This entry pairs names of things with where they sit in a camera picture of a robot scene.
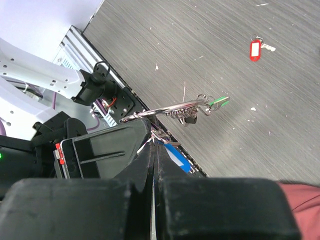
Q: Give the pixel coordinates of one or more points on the maroon printed t-shirt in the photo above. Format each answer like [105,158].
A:
[304,201]

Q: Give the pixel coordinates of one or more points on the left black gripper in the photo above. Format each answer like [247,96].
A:
[102,154]

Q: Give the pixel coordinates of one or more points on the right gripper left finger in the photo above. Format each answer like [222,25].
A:
[82,209]

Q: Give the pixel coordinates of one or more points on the red tagged key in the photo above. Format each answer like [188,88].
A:
[256,46]

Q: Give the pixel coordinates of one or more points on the aluminium corner profile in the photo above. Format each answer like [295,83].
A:
[74,52]

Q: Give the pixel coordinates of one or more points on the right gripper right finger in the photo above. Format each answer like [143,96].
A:
[219,208]

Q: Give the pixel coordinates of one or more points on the blue tagged key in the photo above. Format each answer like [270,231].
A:
[177,157]

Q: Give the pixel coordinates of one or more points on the slotted cable duct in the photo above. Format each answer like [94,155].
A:
[98,110]

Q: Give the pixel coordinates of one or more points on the black mounting plate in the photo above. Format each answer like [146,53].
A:
[139,105]

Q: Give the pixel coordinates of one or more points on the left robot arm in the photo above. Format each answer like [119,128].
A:
[37,141]

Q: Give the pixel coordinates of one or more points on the metal keyring with keys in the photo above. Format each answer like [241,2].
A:
[185,113]

